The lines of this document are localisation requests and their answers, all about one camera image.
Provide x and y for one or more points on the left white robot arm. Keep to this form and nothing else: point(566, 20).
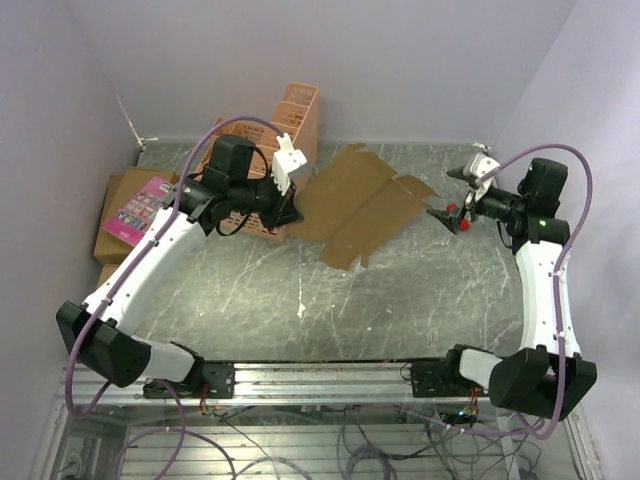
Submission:
point(101, 331)

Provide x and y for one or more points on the large closed cardboard box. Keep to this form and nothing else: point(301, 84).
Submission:
point(109, 250)

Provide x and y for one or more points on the brown cardboard box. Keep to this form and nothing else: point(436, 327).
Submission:
point(355, 205)

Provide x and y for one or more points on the small closed cardboard box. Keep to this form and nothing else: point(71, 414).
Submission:
point(106, 272)

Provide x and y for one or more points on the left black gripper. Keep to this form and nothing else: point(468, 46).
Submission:
point(284, 210)

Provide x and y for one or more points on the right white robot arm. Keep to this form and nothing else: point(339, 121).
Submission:
point(547, 377)

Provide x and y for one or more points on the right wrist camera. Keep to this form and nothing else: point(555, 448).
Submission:
point(475, 169)

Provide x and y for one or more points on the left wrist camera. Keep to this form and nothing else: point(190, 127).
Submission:
point(288, 163)

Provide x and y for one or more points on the red small object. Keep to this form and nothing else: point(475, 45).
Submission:
point(457, 217)

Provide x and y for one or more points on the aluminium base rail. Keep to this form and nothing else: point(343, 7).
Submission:
point(246, 384)

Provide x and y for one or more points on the pink book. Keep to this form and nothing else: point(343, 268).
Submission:
point(132, 221)

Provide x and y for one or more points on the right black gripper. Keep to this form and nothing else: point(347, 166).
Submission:
point(450, 220)

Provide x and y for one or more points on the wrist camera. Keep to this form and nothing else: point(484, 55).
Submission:
point(288, 163)
point(475, 169)

